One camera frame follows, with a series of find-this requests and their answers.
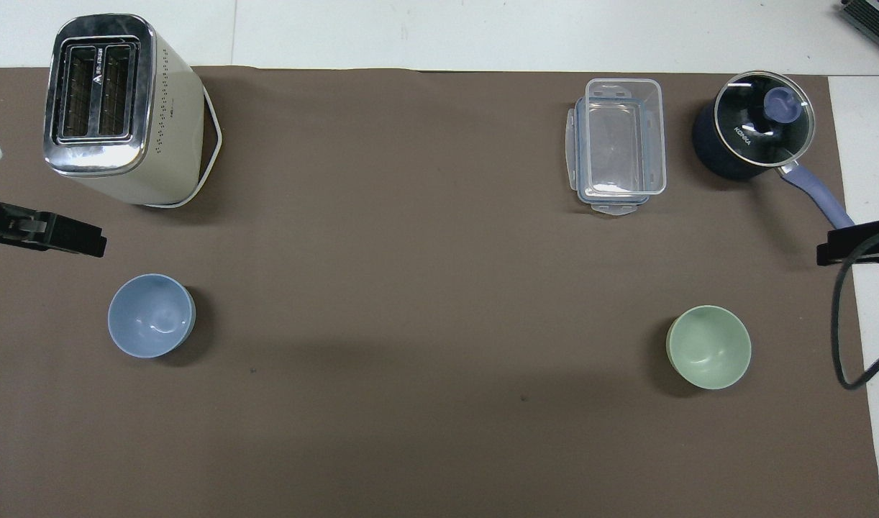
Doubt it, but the green bowl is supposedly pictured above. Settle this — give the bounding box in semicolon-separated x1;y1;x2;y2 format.
665;305;752;391

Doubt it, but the white toaster cable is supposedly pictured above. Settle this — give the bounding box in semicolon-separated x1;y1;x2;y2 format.
139;88;224;209

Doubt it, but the cream and chrome toaster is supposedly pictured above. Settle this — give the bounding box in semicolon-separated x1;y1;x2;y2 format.
42;14;209;208

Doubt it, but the grey ribbed device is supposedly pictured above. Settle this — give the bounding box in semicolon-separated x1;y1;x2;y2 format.
840;0;879;60

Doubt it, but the clear plastic container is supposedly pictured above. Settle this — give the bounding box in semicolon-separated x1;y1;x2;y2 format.
583;78;668;198

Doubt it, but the blue bowl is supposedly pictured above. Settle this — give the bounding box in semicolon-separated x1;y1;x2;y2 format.
107;273;196;359

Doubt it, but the glass saucepan lid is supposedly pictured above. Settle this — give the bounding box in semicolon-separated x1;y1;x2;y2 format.
713;70;816;169

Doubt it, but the clear plastic container lid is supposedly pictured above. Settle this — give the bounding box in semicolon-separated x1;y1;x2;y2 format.
565;96;653;217

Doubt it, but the dark blue saucepan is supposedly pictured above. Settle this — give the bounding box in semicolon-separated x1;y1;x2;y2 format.
692;94;856;230

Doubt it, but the black cable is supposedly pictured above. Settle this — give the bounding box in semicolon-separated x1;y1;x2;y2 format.
831;229;879;391

